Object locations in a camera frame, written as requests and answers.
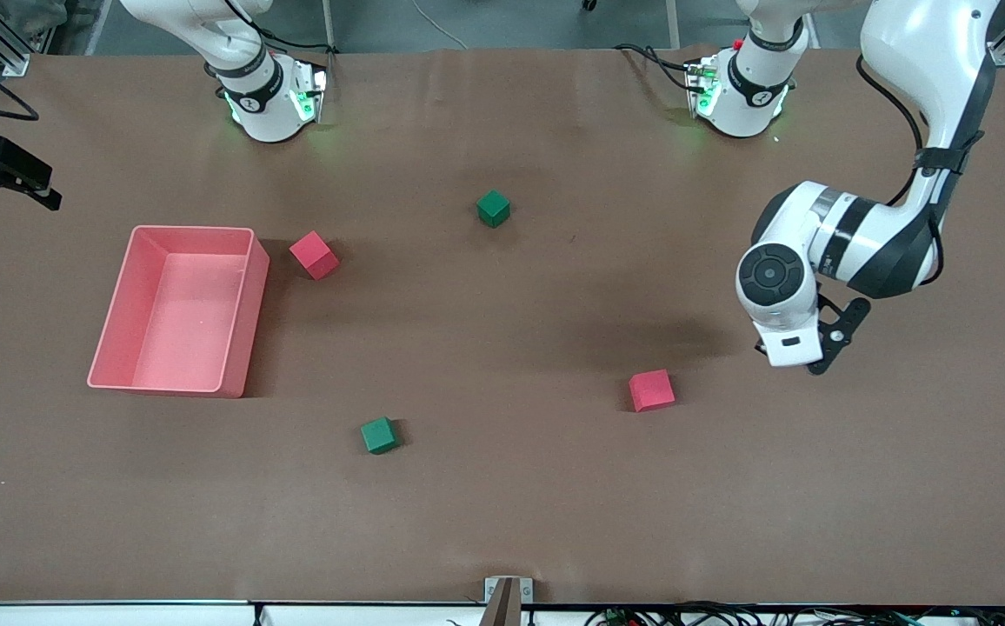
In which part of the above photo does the grey crumpled cover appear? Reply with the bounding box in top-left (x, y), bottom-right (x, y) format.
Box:
top-left (0, 0), bottom-right (69, 40)

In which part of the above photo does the pink plastic bin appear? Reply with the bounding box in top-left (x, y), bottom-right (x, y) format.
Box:
top-left (87, 224), bottom-right (270, 399)

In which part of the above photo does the pink cube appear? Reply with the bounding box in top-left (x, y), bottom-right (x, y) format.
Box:
top-left (628, 369), bottom-right (676, 413)
top-left (289, 230), bottom-right (340, 281)

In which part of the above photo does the green cube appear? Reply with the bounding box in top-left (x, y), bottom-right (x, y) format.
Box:
top-left (360, 416), bottom-right (400, 455)
top-left (476, 190), bottom-right (512, 229)

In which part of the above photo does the brown table cover sheet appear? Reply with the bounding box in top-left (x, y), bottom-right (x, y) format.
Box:
top-left (0, 48), bottom-right (1005, 606)

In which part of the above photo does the black right base cable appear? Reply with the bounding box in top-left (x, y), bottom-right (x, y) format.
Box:
top-left (207, 0), bottom-right (336, 55)

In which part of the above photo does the black base cable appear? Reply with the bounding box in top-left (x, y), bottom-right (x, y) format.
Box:
top-left (613, 42), bottom-right (696, 93)
top-left (207, 0), bottom-right (336, 55)

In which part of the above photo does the white floor cable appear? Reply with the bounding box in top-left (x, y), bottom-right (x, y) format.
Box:
top-left (411, 0), bottom-right (469, 50)

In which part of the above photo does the black left base cable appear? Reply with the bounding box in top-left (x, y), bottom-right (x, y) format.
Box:
top-left (613, 42), bottom-right (696, 93)

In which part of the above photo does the metal bracket with pole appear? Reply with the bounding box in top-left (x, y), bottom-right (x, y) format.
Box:
top-left (482, 576), bottom-right (535, 626)

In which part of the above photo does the tangled cable bundle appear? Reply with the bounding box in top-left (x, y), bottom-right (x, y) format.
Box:
top-left (585, 600), bottom-right (1005, 626)

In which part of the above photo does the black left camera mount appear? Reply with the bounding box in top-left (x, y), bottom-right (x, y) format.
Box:
top-left (807, 296), bottom-right (872, 376)

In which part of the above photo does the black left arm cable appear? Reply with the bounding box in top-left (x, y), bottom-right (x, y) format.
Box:
top-left (855, 54), bottom-right (947, 288)

